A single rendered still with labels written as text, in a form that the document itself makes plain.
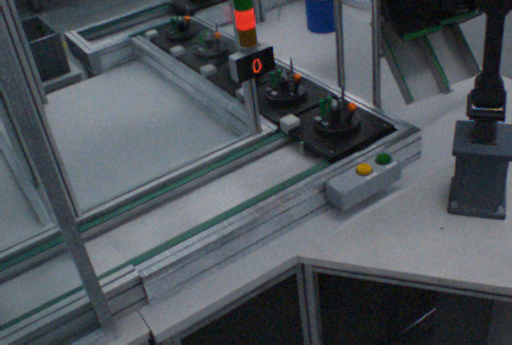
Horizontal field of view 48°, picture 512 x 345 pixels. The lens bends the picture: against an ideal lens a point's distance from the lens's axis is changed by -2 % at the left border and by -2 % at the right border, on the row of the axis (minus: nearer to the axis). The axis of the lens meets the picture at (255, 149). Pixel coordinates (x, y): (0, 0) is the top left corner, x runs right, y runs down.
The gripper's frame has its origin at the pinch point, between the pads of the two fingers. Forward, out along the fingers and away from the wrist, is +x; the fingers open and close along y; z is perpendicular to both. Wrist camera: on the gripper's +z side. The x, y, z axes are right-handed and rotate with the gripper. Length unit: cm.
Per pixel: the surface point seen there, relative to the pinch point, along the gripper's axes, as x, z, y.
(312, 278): -30, -63, 61
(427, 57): 3.8, -17.7, 9.1
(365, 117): -0.3, -32.0, 32.1
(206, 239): -32, -45, 87
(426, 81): 1.1, -24.4, 11.1
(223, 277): -33, -55, 84
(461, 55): 7.5, -19.6, -4.8
